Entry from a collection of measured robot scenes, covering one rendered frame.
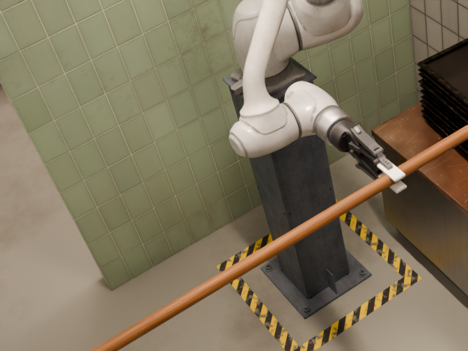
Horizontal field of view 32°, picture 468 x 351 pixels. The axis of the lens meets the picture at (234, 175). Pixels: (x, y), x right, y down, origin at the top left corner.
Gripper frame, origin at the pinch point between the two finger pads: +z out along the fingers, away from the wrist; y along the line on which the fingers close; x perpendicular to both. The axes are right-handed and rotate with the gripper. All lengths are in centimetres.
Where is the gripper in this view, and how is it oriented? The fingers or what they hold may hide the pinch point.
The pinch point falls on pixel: (391, 176)
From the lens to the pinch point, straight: 194.5
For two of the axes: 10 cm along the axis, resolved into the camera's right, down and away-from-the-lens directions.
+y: 2.1, 6.9, 6.9
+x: -8.5, 4.8, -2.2
